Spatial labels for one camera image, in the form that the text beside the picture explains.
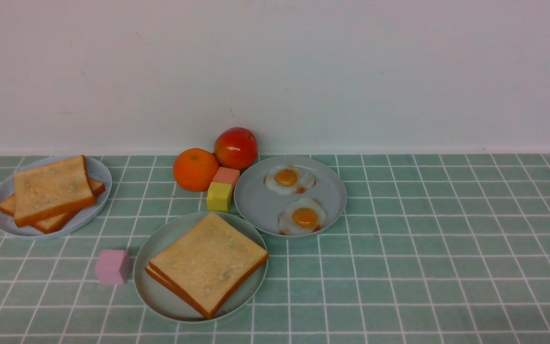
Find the toast slice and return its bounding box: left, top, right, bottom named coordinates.
left=0, top=179, right=106, bottom=234
left=12, top=155, right=97, bottom=228
left=149, top=212, right=269, bottom=320
left=145, top=266, right=212, bottom=319

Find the back fried egg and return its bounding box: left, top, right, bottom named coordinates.
left=263, top=165, right=317, bottom=195

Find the fried egg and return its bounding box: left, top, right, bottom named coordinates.
left=263, top=165, right=317, bottom=195
left=278, top=197, right=327, bottom=236

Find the grey egg plate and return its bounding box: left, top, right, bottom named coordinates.
left=234, top=155, right=347, bottom=239

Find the red tomato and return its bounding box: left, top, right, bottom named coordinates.
left=214, top=127, right=258, bottom=170

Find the salmon pink block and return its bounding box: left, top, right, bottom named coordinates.
left=212, top=166, right=241, bottom=188

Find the front fried egg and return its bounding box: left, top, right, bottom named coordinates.
left=278, top=197, right=327, bottom=236

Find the yellow block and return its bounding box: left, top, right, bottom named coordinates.
left=206, top=182, right=233, bottom=213

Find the orange fruit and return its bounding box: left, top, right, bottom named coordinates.
left=172, top=148, right=220, bottom=193

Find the light green empty plate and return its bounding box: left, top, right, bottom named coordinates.
left=133, top=212, right=269, bottom=323

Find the grey bread plate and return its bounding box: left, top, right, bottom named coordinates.
left=0, top=157, right=113, bottom=240

